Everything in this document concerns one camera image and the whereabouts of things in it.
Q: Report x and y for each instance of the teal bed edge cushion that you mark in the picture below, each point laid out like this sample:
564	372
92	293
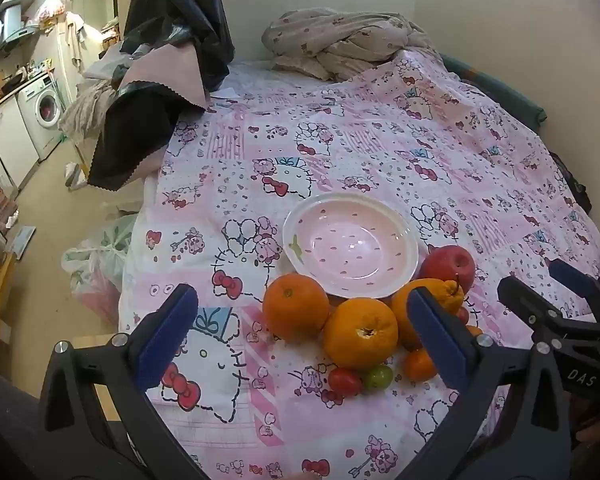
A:
516	104

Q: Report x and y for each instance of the white washing machine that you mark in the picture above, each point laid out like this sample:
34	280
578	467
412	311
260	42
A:
41	108

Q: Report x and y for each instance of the large orange with navel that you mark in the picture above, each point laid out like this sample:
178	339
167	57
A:
360	334

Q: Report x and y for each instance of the pink hello kitty bedspread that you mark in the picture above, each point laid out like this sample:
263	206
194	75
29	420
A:
458	168

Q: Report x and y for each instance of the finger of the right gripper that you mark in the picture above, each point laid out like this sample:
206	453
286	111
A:
544	320
583	285

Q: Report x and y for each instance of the green cherry tomato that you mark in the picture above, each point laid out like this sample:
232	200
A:
378	378

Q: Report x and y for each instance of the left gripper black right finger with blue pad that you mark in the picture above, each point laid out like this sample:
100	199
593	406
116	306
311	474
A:
510	419

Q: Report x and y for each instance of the small mandarin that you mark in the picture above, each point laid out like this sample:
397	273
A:
418	366

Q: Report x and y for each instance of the crumpled beige floral blanket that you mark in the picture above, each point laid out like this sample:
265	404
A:
330	45

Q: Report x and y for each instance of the black and pink cloth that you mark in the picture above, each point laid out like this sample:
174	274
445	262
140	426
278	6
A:
180	51

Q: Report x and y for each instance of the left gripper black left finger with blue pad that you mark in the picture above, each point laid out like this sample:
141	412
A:
96	421

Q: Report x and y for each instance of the small red tomato behind finger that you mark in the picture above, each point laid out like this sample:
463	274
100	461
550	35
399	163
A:
463	315

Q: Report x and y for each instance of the white kitchen cabinet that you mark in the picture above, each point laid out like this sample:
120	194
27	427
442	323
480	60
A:
17	152

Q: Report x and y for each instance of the white plastic bag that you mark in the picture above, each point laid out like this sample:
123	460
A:
96	265

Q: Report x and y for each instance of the red cherry tomato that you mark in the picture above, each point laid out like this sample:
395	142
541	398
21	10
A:
344	382

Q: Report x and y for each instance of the red apple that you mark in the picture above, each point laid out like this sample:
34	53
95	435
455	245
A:
450	263

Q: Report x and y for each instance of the round orange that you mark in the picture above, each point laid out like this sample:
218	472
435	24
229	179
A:
295	308

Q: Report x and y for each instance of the pink strawberry bowl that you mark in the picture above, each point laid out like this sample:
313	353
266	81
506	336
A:
352	245

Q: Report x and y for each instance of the bumpy necked orange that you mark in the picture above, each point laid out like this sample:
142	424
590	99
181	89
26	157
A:
449	294

